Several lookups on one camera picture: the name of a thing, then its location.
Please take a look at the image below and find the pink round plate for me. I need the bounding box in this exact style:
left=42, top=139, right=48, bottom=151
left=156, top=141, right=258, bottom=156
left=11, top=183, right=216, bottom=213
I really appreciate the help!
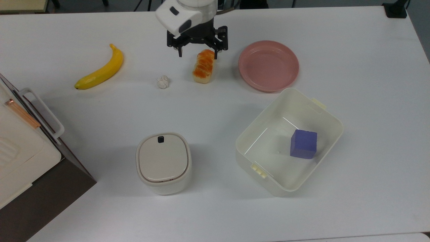
left=238, top=40, right=300, bottom=93

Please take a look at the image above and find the white plastic storage bin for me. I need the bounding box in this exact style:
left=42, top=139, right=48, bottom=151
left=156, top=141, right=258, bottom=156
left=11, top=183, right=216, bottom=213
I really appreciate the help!
left=235, top=88, right=344, bottom=197

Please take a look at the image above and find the glazed bread loaf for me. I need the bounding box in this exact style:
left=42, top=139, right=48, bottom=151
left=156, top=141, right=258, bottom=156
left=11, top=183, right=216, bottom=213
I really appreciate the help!
left=192, top=49, right=215, bottom=84

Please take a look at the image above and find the beige background table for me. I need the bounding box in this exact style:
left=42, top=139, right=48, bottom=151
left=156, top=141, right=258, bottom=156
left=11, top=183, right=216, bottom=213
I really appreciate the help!
left=0, top=0, right=50, bottom=14

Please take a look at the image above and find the yellow banana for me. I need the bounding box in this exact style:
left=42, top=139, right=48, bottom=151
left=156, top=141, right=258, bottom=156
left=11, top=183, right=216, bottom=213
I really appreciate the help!
left=74, top=44, right=124, bottom=90

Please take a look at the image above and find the white and brown oven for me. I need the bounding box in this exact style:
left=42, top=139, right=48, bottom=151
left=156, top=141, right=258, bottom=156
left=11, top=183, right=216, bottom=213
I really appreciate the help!
left=0, top=73, right=97, bottom=242

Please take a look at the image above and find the white lidded trash can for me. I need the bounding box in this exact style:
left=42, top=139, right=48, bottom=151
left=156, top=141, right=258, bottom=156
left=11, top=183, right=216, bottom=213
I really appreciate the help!
left=136, top=132, right=192, bottom=196

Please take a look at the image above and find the black table clamp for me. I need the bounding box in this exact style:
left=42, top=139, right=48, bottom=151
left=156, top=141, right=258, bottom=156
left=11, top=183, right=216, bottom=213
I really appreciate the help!
left=382, top=0, right=411, bottom=18

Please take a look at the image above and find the purple cube block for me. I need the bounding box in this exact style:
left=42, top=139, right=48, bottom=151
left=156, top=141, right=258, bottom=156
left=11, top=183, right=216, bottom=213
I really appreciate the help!
left=290, top=129, right=318, bottom=160

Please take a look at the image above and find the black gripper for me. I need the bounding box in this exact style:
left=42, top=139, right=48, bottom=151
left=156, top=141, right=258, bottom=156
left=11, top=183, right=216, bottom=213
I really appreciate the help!
left=167, top=19, right=228, bottom=60

